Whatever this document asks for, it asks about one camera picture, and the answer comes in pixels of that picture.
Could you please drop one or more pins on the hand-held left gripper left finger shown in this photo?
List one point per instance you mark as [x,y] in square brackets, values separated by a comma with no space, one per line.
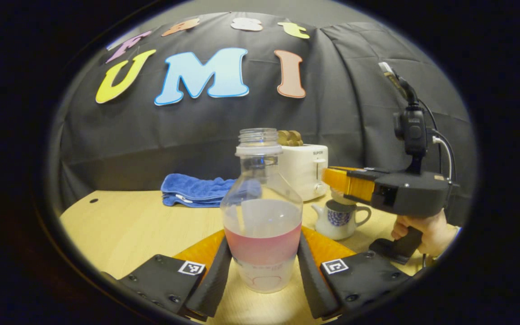
[212,280]

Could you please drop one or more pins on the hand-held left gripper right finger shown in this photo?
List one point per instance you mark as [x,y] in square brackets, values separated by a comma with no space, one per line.
[314,280]

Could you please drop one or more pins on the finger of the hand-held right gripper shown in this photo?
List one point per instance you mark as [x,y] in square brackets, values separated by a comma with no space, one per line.
[352,185]

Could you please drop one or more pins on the white teacup lid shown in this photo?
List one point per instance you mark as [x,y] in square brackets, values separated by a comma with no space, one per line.
[339,198]

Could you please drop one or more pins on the clear plastic water bottle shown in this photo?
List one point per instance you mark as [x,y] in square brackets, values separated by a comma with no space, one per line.
[262,216]

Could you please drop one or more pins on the white toaster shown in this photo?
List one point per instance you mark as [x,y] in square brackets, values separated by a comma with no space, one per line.
[303,171]

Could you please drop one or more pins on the brown toast slice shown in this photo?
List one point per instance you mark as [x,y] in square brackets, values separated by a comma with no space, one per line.
[296,137]
[284,138]

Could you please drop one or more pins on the blue towel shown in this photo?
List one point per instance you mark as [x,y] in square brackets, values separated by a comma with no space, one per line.
[192,187]

